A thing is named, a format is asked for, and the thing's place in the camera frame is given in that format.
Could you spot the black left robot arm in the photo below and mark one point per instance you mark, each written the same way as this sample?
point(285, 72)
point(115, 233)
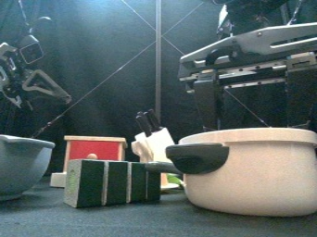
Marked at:
point(43, 24)

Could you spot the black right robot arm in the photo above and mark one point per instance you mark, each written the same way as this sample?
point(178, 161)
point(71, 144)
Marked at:
point(255, 15)

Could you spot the red wooden box with knob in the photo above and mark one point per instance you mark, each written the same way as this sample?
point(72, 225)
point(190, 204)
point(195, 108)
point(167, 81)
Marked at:
point(92, 148)

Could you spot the white toy knife block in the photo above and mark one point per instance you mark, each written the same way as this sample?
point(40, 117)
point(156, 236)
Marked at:
point(158, 145)

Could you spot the black backdrop cloth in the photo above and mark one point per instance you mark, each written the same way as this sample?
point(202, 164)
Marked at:
point(115, 46)

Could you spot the grey plastic bowl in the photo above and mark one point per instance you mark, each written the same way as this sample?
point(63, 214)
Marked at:
point(20, 166)

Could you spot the small green toy leaf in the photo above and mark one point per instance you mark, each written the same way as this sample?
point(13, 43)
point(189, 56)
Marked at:
point(175, 179)

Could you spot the small light wooden block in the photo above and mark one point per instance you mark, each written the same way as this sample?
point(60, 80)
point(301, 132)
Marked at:
point(57, 180)

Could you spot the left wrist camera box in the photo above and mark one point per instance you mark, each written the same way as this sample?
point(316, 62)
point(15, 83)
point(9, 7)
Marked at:
point(32, 52)

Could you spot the grey vertical frame pole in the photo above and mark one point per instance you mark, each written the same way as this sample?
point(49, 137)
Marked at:
point(158, 61)

